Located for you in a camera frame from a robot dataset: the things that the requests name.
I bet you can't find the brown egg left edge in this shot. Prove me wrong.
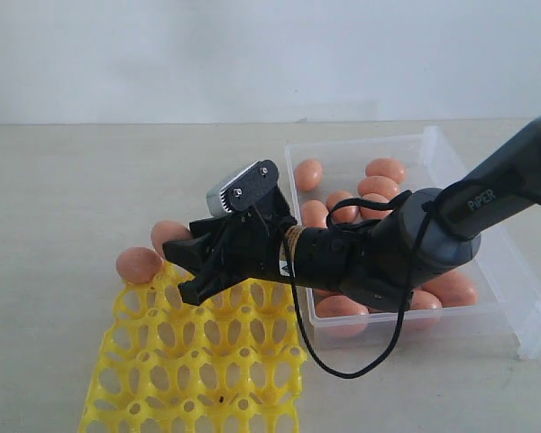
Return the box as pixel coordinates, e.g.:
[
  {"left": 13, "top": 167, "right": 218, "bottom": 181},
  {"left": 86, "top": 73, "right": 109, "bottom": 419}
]
[{"left": 300, "top": 200, "right": 328, "bottom": 228}]

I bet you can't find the clear plastic container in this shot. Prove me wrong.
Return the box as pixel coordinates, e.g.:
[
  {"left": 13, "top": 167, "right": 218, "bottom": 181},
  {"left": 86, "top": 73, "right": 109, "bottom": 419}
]
[{"left": 285, "top": 126, "right": 541, "bottom": 359}]

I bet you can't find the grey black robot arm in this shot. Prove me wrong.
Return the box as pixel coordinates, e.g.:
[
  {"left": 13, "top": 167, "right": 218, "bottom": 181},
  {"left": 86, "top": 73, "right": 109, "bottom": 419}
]
[{"left": 162, "top": 116, "right": 541, "bottom": 312}]

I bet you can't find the brown egg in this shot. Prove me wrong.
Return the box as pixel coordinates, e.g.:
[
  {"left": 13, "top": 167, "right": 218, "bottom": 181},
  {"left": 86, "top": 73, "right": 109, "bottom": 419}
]
[
  {"left": 151, "top": 220, "right": 192, "bottom": 259},
  {"left": 359, "top": 192, "right": 393, "bottom": 220},
  {"left": 422, "top": 271, "right": 479, "bottom": 308},
  {"left": 357, "top": 175, "right": 400, "bottom": 199},
  {"left": 406, "top": 290, "right": 443, "bottom": 330},
  {"left": 365, "top": 158, "right": 407, "bottom": 184},
  {"left": 115, "top": 246, "right": 162, "bottom": 284},
  {"left": 316, "top": 295, "right": 369, "bottom": 338},
  {"left": 293, "top": 159, "right": 323, "bottom": 192},
  {"left": 326, "top": 190, "right": 359, "bottom": 224}
]

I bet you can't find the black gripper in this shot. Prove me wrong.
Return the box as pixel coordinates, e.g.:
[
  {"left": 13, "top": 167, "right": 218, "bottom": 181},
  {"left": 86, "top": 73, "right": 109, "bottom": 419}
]
[{"left": 162, "top": 187, "right": 365, "bottom": 305}]

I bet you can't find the black cable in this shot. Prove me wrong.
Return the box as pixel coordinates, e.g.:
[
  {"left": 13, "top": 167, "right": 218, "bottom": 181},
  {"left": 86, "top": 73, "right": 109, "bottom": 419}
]
[{"left": 247, "top": 178, "right": 541, "bottom": 379}]

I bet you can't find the yellow plastic egg tray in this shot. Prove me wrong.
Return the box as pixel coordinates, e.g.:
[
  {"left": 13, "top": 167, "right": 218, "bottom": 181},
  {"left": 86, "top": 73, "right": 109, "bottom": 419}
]
[{"left": 78, "top": 264, "right": 306, "bottom": 432}]

